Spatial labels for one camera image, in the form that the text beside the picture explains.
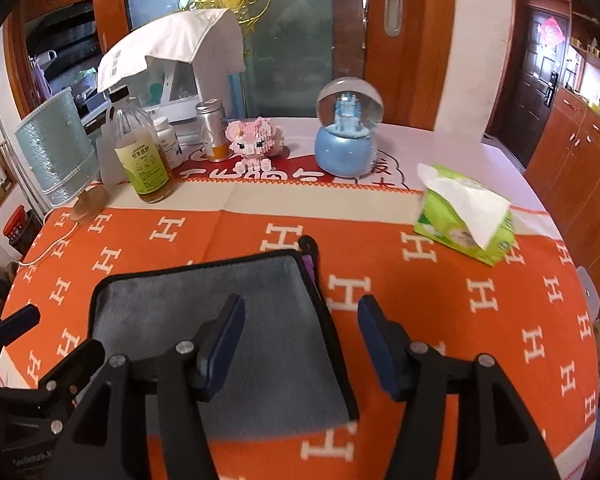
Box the silver metal can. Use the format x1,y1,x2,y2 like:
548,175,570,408
195,99,229,163

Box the grey towel with black trim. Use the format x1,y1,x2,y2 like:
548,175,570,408
88,249,361,445

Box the white lamp cable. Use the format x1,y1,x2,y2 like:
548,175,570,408
19,220,81,266

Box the translucent plastic container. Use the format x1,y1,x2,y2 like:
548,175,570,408
94,121,126,192

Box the white countertop appliance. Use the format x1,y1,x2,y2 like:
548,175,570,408
142,55,203,123

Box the glass bottle with yellow liquid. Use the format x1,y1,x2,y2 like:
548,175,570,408
109,85,176,204

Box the dark brown entrance door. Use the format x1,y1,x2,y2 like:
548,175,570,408
486,0,572,166

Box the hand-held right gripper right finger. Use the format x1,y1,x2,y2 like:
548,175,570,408
357,294,564,480

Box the orange letter-print blanket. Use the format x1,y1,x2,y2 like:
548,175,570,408
0,117,600,480

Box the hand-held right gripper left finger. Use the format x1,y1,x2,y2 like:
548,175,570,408
50,294,246,480

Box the white pill bottle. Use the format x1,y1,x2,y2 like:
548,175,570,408
152,116,184,170

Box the silver door handle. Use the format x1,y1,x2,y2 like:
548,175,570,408
384,0,403,38

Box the wooden cabinet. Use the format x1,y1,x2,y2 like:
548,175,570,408
524,85,600,306

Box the teal shade table lamp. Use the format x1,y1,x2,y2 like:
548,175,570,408
14,86,109,225

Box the white cloth cover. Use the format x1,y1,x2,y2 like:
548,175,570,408
96,9,246,93

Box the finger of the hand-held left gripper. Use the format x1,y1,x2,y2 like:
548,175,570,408
0,338,106,413
0,304,42,351

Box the blue snow globe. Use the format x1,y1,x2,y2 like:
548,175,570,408
314,76,385,178

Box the green tissue box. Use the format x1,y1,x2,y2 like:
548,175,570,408
413,163,517,267

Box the red container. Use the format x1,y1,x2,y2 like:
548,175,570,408
2,203,42,256

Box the pink block toy figure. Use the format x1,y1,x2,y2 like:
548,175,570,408
225,116,287,173

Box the sliding glass door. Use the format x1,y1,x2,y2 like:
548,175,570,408
91,0,457,131

